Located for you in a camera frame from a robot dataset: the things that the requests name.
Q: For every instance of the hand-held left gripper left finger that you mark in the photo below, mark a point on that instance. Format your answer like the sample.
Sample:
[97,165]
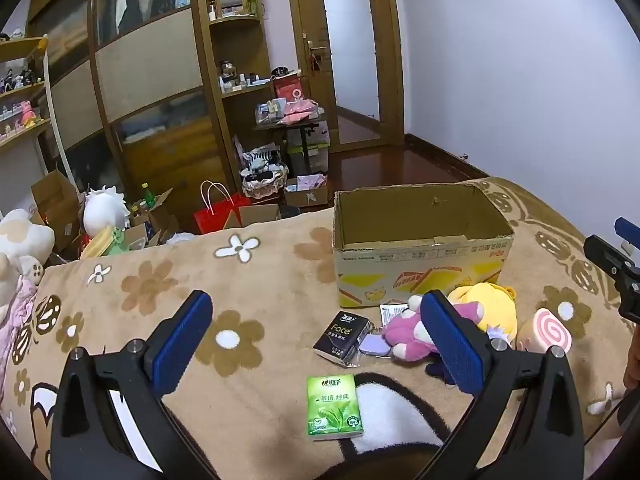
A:
[182,340]

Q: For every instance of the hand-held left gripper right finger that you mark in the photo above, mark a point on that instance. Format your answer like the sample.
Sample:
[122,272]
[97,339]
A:
[452,340]

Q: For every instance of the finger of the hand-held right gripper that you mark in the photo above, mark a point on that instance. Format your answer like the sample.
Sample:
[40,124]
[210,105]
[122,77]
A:
[629,232]
[607,257]

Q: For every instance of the pink plush bear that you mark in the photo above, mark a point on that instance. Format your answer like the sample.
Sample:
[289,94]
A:
[405,340]

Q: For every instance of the yellow plush toy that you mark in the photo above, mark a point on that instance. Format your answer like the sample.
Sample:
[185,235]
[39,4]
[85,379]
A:
[492,305]

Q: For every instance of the cardboard box yellow print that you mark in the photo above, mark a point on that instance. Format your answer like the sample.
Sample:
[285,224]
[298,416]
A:
[425,265]

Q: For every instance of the purple squishy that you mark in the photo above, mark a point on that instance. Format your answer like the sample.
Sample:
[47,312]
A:
[372,347]

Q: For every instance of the pink swirl roll plush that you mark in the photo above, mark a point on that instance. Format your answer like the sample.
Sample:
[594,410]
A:
[547,332]

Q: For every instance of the black tissue packet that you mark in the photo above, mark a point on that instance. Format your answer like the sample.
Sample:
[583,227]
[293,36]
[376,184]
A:
[342,335]

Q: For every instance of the green tissue packet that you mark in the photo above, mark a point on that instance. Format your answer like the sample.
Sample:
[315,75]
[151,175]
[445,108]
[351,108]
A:
[334,405]

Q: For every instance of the person's right forearm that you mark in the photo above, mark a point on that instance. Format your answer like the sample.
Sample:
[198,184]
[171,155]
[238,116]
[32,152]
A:
[634,360]

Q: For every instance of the white printed card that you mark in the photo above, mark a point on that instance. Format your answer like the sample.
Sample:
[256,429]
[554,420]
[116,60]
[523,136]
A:
[392,315]

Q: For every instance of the beige flower printed blanket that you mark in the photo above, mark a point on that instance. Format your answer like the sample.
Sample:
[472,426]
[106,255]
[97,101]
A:
[150,280]

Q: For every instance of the green frog toy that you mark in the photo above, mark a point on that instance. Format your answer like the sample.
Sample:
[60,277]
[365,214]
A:
[117,241]

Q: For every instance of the cardboard box with bottles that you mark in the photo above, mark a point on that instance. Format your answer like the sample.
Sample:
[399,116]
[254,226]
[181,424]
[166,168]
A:
[155,220]

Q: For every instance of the yellow flat packet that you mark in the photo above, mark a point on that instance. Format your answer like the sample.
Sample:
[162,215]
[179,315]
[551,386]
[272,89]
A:
[96,244]

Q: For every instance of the red paper bag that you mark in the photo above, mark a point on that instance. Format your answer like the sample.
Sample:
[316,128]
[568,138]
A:
[217,215]

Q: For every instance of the small plain cardboard box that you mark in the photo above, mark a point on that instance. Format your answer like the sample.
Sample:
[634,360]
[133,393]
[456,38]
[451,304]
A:
[255,216]

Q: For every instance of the green bottle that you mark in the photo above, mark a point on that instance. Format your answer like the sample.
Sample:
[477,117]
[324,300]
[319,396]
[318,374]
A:
[147,194]

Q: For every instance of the white plush head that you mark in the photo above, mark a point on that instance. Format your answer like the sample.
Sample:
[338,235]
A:
[105,210]

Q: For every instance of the pink cloth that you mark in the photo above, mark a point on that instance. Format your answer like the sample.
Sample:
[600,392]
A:
[12,325]

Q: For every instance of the basket of clothes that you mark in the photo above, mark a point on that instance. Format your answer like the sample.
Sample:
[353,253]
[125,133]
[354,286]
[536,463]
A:
[262,177]

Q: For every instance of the large open cardboard box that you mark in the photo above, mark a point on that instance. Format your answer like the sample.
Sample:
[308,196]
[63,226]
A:
[55,205]

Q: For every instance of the cream plush toy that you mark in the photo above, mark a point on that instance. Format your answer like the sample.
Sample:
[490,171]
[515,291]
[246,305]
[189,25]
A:
[22,240]

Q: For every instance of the cardboard box with pink papers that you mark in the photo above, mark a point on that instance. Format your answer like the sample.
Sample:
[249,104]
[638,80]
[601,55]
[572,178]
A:
[307,192]

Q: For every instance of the clear plastic storage box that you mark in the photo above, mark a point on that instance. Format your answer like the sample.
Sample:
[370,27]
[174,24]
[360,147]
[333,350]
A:
[315,152]

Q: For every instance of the small cluttered table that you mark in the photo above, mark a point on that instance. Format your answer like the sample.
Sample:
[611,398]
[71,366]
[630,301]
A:
[295,120]

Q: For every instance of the white long pole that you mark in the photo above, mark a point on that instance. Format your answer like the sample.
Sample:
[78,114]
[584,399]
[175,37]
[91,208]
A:
[55,125]

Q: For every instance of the pink shopping bag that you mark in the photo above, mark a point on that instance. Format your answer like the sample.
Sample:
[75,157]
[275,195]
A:
[291,91]

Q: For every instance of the wooden wardrobe sliding doors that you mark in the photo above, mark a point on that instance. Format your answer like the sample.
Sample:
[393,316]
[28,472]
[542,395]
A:
[145,65]

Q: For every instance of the wooden figure display shelf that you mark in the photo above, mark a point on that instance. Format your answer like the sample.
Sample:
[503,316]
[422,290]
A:
[20,90]

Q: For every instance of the wooden door with glass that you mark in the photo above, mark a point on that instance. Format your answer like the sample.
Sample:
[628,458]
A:
[350,50]

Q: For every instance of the wooden corner shelf unit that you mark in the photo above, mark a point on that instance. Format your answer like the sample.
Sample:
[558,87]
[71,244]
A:
[235,35]

